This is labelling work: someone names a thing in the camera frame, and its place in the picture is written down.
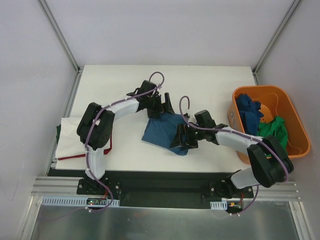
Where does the dark blue t shirt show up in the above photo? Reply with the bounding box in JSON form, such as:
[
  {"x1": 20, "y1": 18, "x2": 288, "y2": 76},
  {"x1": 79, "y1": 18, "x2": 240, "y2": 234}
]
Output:
[{"x1": 235, "y1": 94, "x2": 264, "y2": 136}]

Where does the aluminium frame post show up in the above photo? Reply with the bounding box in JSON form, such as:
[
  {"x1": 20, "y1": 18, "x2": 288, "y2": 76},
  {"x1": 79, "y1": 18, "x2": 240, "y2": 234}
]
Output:
[
  {"x1": 37, "y1": 0, "x2": 81, "y2": 74},
  {"x1": 252, "y1": 0, "x2": 303, "y2": 76}
]

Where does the orange plastic basket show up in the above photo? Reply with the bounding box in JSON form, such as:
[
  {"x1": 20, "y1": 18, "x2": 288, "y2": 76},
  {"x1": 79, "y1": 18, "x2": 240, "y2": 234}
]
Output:
[{"x1": 227, "y1": 85, "x2": 311, "y2": 160}]

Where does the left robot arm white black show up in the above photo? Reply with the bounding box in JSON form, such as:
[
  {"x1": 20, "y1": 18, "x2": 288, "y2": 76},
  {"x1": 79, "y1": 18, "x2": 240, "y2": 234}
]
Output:
[{"x1": 76, "y1": 80, "x2": 175, "y2": 195}]

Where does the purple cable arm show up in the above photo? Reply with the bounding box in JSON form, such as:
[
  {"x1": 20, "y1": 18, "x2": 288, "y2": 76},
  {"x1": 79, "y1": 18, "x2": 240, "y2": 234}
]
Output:
[
  {"x1": 44, "y1": 72, "x2": 166, "y2": 222},
  {"x1": 179, "y1": 95, "x2": 290, "y2": 218}
]

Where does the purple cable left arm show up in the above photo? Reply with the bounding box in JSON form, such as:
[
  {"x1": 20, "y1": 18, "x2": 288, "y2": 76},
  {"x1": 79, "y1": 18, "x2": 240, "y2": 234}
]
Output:
[{"x1": 44, "y1": 72, "x2": 166, "y2": 222}]

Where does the right aluminium frame post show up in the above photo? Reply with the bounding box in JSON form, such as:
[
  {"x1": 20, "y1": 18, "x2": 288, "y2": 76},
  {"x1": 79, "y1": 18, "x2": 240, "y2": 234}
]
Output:
[{"x1": 252, "y1": 0, "x2": 303, "y2": 76}]

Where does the left grey cable duct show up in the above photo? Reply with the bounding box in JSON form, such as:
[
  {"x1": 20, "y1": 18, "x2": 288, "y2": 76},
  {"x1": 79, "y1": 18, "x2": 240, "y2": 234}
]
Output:
[{"x1": 42, "y1": 196, "x2": 120, "y2": 208}]

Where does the right grey cable duct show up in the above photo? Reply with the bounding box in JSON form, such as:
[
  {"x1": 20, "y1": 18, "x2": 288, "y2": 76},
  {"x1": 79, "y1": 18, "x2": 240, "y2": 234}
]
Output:
[{"x1": 210, "y1": 200, "x2": 228, "y2": 211}]

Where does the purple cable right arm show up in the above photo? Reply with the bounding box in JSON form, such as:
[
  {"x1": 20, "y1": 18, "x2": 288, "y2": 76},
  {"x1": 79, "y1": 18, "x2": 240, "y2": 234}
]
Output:
[{"x1": 179, "y1": 95, "x2": 290, "y2": 218}]

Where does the dark green folded t shirt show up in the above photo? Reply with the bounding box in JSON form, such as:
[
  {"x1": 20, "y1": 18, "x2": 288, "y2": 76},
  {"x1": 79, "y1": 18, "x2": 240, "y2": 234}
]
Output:
[{"x1": 55, "y1": 124, "x2": 61, "y2": 144}]

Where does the left aluminium frame post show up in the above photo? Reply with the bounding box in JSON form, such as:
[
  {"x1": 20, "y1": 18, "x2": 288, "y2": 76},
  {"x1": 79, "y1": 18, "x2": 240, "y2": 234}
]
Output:
[{"x1": 37, "y1": 0, "x2": 81, "y2": 74}]

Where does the white folded t shirt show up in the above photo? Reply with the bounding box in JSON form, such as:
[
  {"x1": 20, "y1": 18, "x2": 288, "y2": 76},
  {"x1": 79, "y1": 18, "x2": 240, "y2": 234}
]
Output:
[{"x1": 55, "y1": 116, "x2": 112, "y2": 161}]

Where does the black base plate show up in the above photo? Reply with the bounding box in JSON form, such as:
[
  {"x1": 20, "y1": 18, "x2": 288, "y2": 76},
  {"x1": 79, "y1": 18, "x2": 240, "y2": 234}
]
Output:
[{"x1": 47, "y1": 167, "x2": 256, "y2": 208}]

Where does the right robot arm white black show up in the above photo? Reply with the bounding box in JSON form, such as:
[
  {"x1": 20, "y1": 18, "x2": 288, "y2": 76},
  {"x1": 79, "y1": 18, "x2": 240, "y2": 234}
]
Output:
[{"x1": 169, "y1": 110, "x2": 294, "y2": 199}]

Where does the grey cable duct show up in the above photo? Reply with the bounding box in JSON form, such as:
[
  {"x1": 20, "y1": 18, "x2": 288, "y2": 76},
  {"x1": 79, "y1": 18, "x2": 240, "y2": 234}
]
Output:
[
  {"x1": 210, "y1": 200, "x2": 228, "y2": 211},
  {"x1": 42, "y1": 196, "x2": 120, "y2": 208}
]

